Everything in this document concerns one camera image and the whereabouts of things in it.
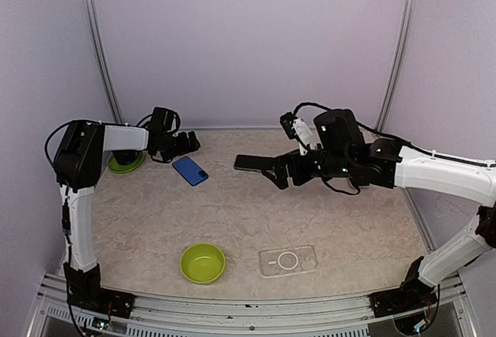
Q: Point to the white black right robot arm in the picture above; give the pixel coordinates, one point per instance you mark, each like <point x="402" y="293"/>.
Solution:
<point x="337" y="149"/>

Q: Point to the front aluminium rail base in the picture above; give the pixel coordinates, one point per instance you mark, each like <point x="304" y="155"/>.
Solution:
<point x="155" y="315"/>

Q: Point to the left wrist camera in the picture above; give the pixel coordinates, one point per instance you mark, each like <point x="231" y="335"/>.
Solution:
<point x="164" y="120"/>

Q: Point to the blue smartphone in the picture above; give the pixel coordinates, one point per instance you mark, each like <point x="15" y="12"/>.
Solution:
<point x="190" y="171"/>

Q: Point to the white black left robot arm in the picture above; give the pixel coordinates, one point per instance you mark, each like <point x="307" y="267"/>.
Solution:
<point x="78" y="165"/>

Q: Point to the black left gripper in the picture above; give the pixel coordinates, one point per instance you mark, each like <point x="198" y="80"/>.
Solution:
<point x="185" y="146"/>

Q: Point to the right aluminium frame post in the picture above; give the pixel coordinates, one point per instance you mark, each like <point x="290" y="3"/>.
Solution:
<point x="399" y="54"/>

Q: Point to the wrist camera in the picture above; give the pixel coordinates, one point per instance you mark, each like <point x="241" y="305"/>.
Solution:
<point x="296" y="128"/>
<point x="164" y="120"/>

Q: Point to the aluminium frame post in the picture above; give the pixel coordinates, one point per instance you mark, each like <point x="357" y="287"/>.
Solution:
<point x="102" y="62"/>
<point x="399" y="54"/>

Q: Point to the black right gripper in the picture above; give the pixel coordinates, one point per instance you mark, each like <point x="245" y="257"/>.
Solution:
<point x="299" y="177"/>

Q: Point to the dark green mug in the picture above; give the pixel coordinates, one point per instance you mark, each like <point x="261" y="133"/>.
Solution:
<point x="126" y="157"/>

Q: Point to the green bowl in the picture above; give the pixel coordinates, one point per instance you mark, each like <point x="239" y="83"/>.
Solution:
<point x="203" y="263"/>

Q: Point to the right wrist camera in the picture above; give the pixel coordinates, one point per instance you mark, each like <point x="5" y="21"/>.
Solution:
<point x="296" y="128"/>

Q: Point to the green saucer plate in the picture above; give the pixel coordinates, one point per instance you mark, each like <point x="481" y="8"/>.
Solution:
<point x="117" y="168"/>

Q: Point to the left aluminium frame post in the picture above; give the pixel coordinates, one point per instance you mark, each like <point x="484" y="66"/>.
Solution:
<point x="102" y="62"/>

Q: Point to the clear phone case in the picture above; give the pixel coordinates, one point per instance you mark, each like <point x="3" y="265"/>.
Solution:
<point x="283" y="262"/>

